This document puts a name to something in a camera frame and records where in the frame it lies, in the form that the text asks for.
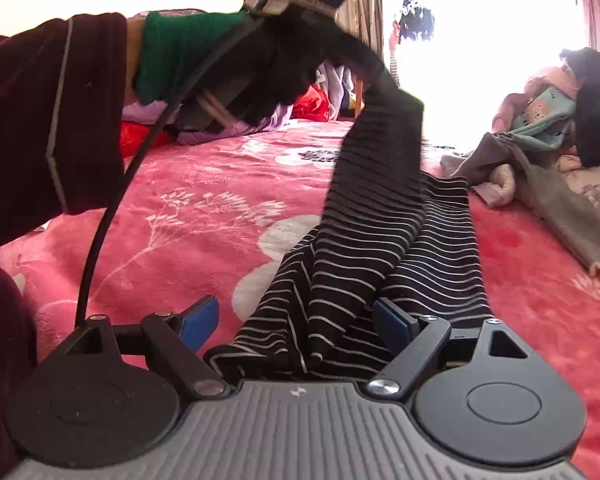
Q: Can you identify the red satin bedding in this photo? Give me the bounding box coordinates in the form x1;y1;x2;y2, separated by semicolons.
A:
120;84;329;158

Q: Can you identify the purple duvet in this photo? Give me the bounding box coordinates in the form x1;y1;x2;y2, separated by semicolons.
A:
120;8;357;148

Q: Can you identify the hanging dark blue garment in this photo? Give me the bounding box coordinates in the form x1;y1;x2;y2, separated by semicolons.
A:
389;0;434;54

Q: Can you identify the maroon velvet sleeve forearm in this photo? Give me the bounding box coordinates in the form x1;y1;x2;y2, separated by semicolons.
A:
0;13;128;477

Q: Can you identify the pale pink garment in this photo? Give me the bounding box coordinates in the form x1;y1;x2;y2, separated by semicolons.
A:
492;61;600;207

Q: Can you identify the black white striped garment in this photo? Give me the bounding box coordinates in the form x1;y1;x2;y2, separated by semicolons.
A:
203;66;496;386

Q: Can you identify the grey brown garment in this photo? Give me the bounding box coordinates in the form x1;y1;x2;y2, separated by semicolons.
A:
440;133;600;276

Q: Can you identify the wooden chair with clothes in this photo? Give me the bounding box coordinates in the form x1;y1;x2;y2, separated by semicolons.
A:
315;62;364;120

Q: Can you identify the pink floral bed blanket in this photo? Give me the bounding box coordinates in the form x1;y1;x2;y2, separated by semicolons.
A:
0;118;600;480

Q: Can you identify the black garment on pile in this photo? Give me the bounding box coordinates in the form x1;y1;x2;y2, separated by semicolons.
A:
560;48;600;168

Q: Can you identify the teal green garment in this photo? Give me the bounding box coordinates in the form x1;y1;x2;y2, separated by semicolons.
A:
507;86;576;152

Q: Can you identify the green sleeve cuff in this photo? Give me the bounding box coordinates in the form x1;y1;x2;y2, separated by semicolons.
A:
133;11;246;105

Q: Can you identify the black cable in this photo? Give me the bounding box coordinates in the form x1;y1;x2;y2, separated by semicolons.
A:
73;14;261;331

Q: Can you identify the black gloved hand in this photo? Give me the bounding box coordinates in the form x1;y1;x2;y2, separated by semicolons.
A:
189;6;389;126

